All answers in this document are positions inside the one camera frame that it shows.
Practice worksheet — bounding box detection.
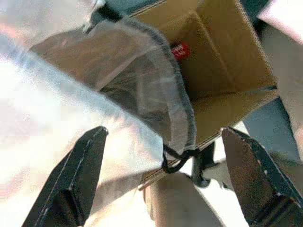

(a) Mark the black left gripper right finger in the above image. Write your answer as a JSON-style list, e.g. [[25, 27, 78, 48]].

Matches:
[[221, 127, 303, 227]]

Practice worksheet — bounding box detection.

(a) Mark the blue upholstered headboard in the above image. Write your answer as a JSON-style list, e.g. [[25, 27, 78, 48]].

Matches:
[[243, 98, 301, 164]]

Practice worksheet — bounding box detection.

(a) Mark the beige bed mattress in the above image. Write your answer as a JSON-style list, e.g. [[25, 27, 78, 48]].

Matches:
[[257, 0, 303, 164]]

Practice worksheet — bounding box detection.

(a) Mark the red white snack wrapper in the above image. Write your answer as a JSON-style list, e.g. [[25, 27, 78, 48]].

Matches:
[[171, 41, 191, 60]]

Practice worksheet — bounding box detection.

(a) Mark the clear plastic drawstring bag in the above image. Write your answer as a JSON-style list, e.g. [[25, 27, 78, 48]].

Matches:
[[0, 14, 197, 190]]

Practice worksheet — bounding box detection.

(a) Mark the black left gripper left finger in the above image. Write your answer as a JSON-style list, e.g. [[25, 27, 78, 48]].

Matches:
[[22, 126, 109, 227]]

